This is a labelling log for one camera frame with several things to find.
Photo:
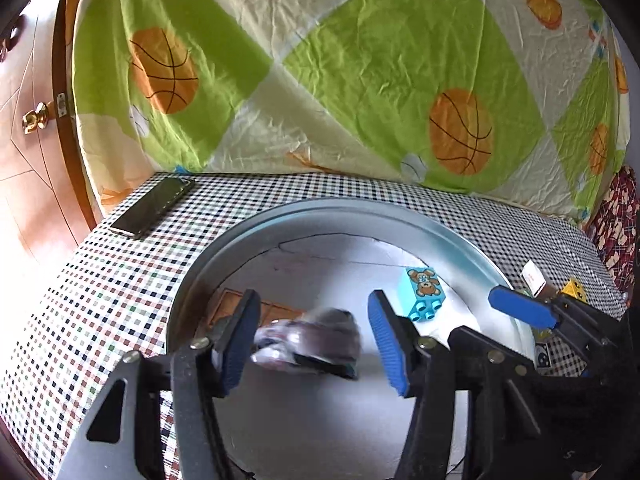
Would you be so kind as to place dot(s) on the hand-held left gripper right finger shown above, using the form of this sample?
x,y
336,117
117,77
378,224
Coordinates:
x,y
390,345

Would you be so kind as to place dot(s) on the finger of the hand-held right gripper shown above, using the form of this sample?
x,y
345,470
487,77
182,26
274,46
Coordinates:
x,y
465,340
520,310

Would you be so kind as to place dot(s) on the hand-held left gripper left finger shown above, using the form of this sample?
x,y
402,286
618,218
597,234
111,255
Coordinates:
x,y
240,350

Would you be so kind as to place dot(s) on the pink and white small box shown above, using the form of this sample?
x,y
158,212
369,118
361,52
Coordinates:
x,y
532,276

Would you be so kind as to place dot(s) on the yellow face toy block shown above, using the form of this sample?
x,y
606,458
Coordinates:
x,y
574,291

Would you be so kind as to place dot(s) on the blue bear toy block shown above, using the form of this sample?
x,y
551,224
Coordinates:
x,y
422,290

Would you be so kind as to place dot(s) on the round metal tin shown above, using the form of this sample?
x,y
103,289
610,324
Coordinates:
x,y
350,220

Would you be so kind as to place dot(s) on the red bear print blanket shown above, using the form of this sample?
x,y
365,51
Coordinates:
x,y
620,230

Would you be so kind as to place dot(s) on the checkered tablecloth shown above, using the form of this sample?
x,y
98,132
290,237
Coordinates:
x,y
100,285

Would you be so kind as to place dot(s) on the black smartphone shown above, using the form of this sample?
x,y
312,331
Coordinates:
x,y
150,207

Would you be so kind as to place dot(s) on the wooden door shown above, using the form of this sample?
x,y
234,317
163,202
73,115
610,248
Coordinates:
x,y
30,185

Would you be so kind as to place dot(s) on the basketball print bed sheet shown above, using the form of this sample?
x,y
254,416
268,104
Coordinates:
x,y
350,60

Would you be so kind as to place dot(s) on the metal door latch plate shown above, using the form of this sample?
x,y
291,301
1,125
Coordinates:
x,y
61,105

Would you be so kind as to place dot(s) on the brass door knob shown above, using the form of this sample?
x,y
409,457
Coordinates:
x,y
34,119

